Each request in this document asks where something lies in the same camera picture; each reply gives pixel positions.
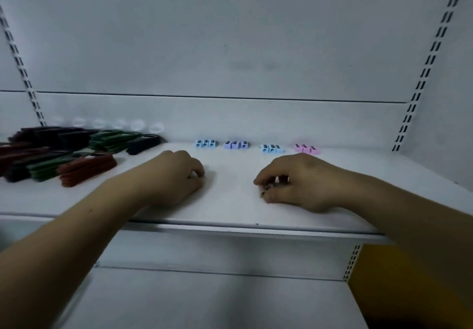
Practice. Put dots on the person's left hand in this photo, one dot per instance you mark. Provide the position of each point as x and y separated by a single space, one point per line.
168 179

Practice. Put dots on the person's right hand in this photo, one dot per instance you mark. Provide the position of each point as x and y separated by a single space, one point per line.
310 184

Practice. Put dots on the person's right thumb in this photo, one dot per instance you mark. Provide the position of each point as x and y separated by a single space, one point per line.
275 196

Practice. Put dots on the person's left fingers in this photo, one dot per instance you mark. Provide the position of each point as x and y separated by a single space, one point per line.
196 175

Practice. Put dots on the person's left forearm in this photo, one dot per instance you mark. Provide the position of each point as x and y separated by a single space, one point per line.
62 251

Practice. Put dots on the person's right forearm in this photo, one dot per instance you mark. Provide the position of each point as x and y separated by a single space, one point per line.
414 225

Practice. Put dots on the white metal shelf board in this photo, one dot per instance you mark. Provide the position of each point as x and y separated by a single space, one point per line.
229 207
207 303

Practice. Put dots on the row of pastel pencil sharpeners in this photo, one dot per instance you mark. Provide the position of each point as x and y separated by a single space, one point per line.
271 149

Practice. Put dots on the pile of dark plastic clips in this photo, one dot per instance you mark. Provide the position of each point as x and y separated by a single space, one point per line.
55 153

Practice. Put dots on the yellow side panel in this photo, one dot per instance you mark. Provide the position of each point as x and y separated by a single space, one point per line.
399 295

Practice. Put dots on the white slotted shelf upright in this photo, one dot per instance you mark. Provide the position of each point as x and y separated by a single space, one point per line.
430 59
20 64

